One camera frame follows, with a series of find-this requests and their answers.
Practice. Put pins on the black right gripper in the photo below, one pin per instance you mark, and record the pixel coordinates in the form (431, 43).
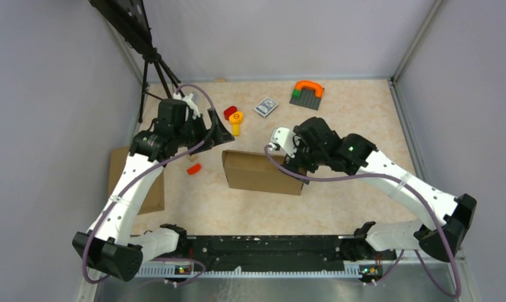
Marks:
(294, 163)

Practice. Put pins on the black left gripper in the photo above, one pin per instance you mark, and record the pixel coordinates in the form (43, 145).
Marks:
(220, 134)

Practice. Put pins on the large cardboard box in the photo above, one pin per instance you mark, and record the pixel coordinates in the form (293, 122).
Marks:
(255, 172)

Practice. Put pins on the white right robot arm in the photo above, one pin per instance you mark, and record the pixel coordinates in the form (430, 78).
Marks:
(442, 219)

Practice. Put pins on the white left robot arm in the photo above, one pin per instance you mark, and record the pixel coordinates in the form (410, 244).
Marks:
(123, 200)

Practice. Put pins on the blue playing card box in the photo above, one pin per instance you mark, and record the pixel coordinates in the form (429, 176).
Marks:
(266, 107)

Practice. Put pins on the yellow oval toy block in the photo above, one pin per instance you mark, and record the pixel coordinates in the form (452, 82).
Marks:
(236, 120)

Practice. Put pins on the red oval plastic block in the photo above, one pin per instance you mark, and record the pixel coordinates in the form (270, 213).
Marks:
(229, 112)

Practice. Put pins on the orange rectangular block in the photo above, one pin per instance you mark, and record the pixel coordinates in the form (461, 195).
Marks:
(194, 169)

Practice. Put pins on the orange arch toy block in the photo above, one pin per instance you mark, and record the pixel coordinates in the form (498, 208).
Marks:
(315, 87)

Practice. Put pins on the green small toy brick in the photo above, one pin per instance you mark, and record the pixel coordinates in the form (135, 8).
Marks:
(296, 93)

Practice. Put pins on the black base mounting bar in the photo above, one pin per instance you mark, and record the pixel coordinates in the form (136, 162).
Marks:
(277, 253)

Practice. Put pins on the black tripod stand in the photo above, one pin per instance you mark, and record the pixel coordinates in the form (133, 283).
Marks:
(129, 19)

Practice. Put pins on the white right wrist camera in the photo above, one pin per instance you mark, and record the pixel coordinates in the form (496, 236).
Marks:
(283, 139)

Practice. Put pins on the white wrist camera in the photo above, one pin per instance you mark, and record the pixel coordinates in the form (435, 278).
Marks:
(283, 139)
(189, 99)

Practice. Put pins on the grey lego base plate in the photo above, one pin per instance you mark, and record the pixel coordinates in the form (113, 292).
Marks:
(307, 100)

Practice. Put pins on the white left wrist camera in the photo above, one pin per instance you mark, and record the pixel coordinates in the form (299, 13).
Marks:
(189, 99)

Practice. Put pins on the aluminium front rail frame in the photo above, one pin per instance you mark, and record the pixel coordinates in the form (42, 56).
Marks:
(183, 271)

